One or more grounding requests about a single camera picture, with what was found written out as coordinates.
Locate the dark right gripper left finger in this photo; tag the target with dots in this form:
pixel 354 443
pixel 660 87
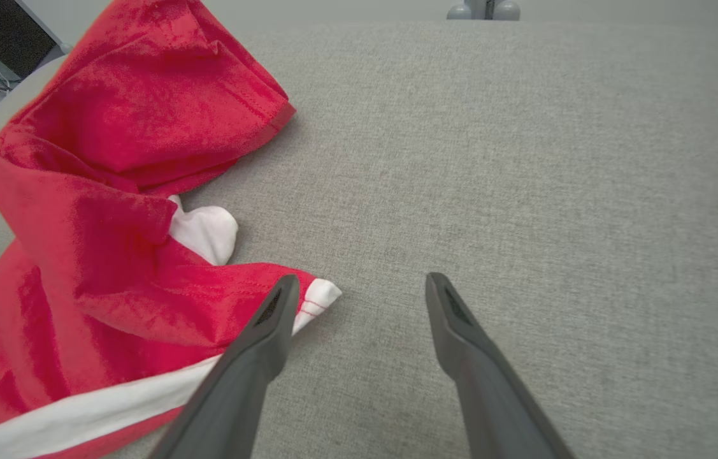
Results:
pixel 237 395

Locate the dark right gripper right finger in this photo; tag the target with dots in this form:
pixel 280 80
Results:
pixel 492 401

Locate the red shorts with white stripe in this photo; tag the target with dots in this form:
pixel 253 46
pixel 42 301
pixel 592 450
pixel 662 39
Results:
pixel 110 159

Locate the black equipment panel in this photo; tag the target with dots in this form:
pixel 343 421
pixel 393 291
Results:
pixel 2 29

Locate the grey rounded post foot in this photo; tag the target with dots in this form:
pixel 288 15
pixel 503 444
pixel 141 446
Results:
pixel 460 11
pixel 506 10

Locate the grey partition post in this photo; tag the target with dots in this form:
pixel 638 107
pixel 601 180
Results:
pixel 485 6

